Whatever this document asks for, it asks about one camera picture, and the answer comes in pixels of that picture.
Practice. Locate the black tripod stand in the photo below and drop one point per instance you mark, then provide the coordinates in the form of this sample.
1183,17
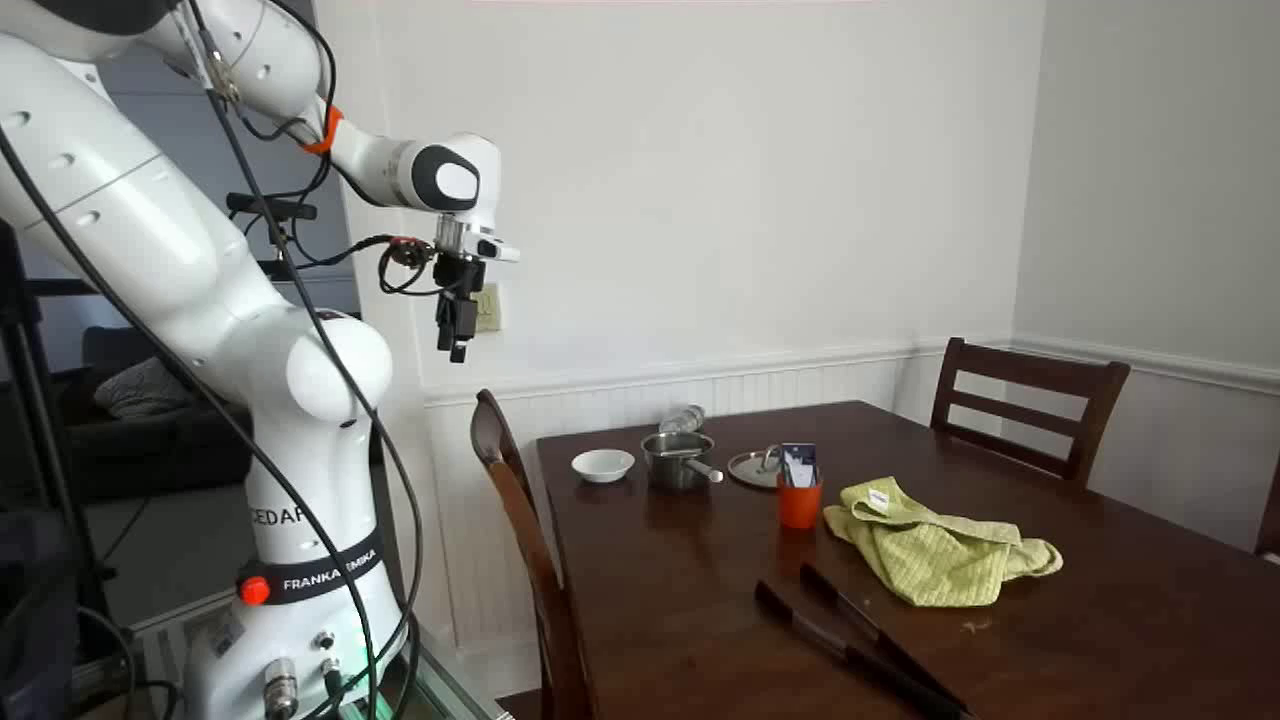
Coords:
50,453

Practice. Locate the black tongs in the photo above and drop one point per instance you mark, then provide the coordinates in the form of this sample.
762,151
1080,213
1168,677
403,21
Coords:
802,617

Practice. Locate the metal saucepan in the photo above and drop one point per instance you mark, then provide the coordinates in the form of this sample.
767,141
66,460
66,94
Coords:
673,471

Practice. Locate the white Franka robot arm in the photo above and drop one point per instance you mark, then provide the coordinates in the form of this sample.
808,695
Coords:
163,241

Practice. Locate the grey pillow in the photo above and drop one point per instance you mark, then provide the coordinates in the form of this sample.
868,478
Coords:
143,389

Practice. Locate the beige light switch plate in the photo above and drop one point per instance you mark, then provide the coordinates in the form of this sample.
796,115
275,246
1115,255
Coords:
491,317

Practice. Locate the black bar camera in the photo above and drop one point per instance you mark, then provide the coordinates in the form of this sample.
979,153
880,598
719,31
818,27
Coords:
267,207

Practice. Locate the blue white packet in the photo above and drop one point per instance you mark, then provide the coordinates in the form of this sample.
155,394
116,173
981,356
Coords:
796,465

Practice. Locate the green checked towel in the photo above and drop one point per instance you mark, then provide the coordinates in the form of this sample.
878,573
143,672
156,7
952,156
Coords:
933,561

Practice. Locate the orange cup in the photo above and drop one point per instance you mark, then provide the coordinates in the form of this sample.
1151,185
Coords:
802,510

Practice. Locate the white bowl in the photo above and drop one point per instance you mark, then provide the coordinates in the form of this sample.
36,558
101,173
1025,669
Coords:
602,465

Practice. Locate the clear plastic bottle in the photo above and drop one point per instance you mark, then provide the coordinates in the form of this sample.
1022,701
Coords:
683,422

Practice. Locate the dark sofa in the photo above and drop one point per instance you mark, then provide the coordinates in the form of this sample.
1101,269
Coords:
146,453

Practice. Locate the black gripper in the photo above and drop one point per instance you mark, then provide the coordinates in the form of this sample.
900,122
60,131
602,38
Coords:
463,294

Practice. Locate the metal pot lid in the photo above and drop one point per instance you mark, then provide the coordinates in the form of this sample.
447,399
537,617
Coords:
752,471

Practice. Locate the dark wooden chair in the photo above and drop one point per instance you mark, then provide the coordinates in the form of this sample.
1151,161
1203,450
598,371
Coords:
1025,362
512,492

